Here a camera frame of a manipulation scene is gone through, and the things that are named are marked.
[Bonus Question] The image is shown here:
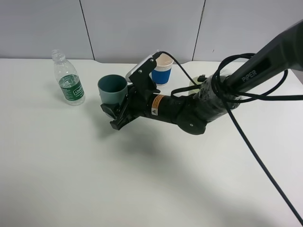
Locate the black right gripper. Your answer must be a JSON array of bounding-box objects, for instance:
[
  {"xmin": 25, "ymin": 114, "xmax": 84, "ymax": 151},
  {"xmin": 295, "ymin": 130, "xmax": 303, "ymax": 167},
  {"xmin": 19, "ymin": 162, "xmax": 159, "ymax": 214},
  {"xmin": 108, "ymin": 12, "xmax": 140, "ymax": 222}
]
[{"xmin": 100, "ymin": 85, "xmax": 166, "ymax": 130}]

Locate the teal plastic cup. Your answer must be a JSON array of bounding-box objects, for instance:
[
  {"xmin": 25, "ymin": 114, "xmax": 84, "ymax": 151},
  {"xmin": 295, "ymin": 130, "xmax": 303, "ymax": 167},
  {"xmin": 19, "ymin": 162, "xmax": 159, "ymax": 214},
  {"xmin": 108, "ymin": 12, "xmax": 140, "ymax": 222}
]
[{"xmin": 98, "ymin": 74, "xmax": 128, "ymax": 104}]

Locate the clear bottle green label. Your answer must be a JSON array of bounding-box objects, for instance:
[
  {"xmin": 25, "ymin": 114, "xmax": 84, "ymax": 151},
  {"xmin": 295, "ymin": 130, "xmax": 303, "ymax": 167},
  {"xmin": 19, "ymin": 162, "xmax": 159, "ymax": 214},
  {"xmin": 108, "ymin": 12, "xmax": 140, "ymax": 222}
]
[{"xmin": 52, "ymin": 49, "xmax": 85, "ymax": 106}]

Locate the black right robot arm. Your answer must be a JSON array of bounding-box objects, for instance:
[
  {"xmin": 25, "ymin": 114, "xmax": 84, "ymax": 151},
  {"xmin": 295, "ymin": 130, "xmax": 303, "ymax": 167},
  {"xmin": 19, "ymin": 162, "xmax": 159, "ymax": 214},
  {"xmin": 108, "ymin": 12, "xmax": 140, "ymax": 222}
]
[{"xmin": 101, "ymin": 22, "xmax": 303, "ymax": 135}]

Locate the blue sleeved paper cup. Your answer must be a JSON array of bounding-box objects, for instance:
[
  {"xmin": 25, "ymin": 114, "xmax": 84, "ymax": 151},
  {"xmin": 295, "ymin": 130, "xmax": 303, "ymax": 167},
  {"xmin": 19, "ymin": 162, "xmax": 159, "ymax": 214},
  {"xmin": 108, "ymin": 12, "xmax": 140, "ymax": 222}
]
[{"xmin": 151, "ymin": 51, "xmax": 174, "ymax": 86}]

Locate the pale green tall cup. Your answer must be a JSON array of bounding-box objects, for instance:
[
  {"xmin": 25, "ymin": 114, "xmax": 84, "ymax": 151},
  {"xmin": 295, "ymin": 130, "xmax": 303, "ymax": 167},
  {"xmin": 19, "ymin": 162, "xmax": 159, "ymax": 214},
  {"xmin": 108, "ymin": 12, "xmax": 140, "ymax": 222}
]
[{"xmin": 188, "ymin": 76, "xmax": 202, "ymax": 95}]

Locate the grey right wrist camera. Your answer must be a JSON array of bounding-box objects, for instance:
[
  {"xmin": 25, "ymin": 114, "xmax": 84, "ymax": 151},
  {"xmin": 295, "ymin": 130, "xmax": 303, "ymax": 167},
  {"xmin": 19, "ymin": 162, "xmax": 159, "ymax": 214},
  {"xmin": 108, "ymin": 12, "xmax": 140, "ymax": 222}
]
[{"xmin": 125, "ymin": 51, "xmax": 161, "ymax": 98}]

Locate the black right camera cable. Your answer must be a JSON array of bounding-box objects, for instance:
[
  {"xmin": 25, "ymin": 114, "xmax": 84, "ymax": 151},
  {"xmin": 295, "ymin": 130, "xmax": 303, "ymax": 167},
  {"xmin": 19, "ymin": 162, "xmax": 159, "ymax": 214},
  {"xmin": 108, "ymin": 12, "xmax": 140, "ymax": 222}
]
[{"xmin": 155, "ymin": 51, "xmax": 303, "ymax": 224}]

